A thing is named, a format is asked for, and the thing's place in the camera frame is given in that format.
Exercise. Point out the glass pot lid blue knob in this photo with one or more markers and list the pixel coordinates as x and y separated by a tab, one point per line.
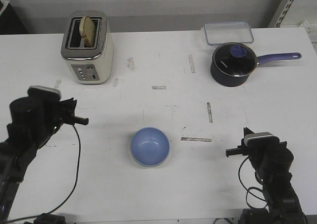
235	59

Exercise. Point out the dark blue saucepan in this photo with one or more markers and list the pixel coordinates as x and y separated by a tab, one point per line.
234	81

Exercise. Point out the blue bowl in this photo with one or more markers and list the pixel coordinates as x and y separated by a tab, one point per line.
149	137

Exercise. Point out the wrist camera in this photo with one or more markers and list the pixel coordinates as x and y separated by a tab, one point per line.
44	93
259	139

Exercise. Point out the slice of toast bread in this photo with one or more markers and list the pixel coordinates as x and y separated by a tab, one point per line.
87	30

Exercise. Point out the clear plastic food container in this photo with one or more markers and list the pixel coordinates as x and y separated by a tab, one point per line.
218	33

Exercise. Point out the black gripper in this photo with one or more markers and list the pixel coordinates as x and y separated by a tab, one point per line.
64	113
272	156

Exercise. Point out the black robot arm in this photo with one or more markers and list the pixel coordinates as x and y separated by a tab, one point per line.
282	203
35	119

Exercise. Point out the white metal shelf rack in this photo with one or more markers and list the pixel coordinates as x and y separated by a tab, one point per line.
293	13

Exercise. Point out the cream two-slot toaster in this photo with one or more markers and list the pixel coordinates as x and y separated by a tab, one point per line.
89	66

